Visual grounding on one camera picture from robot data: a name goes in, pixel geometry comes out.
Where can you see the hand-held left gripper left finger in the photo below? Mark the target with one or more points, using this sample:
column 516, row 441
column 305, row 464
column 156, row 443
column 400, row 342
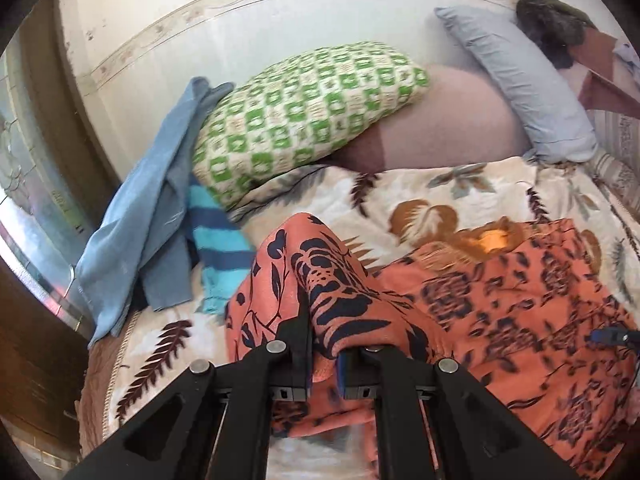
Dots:
column 301, row 345

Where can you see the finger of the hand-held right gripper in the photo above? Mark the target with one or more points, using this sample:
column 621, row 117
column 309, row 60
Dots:
column 607, row 336

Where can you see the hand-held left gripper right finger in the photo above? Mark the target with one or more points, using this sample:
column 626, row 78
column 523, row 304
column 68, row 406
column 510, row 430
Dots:
column 343, row 372

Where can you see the orange floral garment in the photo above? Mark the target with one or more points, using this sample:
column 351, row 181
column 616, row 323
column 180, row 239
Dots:
column 450, row 310

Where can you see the blue striped towel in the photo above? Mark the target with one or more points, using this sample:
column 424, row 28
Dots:
column 215, row 240

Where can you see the leaf print blanket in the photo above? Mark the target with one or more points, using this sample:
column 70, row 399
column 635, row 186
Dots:
column 425, row 195

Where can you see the green checkered pillow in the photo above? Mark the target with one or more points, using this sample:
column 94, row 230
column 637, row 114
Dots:
column 300, row 110

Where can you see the maroon cloth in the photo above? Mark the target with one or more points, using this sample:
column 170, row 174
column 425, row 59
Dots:
column 600, row 90

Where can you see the light blue pillow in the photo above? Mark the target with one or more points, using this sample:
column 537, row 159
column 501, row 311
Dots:
column 525, row 85

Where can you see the pink pillow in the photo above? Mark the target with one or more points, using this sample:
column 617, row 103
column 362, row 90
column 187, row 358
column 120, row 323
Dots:
column 450, row 120

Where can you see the pale blue crumpled garment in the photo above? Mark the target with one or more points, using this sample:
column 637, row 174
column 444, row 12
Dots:
column 627, row 57

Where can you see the frosted glass window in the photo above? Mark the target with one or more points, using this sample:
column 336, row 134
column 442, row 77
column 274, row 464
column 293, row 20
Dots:
column 35, row 185

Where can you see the dark fur garment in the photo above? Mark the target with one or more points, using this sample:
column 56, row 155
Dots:
column 545, row 25

